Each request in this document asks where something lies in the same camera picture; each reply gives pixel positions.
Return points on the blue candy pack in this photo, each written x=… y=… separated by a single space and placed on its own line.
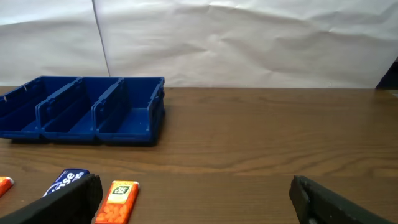
x=66 y=179

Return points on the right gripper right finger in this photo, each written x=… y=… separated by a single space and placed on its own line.
x=326 y=208

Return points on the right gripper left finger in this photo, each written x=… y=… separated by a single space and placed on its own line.
x=62 y=205

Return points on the orange candy box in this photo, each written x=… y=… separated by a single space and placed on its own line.
x=118 y=205
x=4 y=185

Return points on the blue tray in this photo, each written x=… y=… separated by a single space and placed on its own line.
x=130 y=121

